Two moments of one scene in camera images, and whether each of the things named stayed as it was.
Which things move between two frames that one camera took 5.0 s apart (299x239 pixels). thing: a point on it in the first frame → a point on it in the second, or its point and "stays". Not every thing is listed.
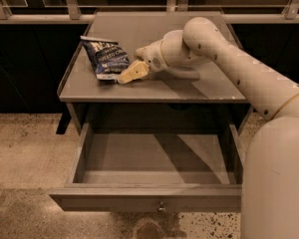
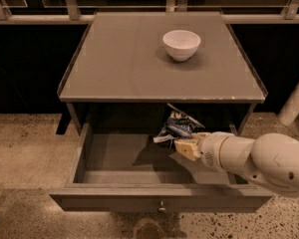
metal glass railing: (34, 4) stays
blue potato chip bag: (108, 58) → (177, 125)
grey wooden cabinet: (156, 104) stays
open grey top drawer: (153, 172) stays
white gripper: (151, 58) → (209, 148)
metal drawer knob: (161, 208) stays
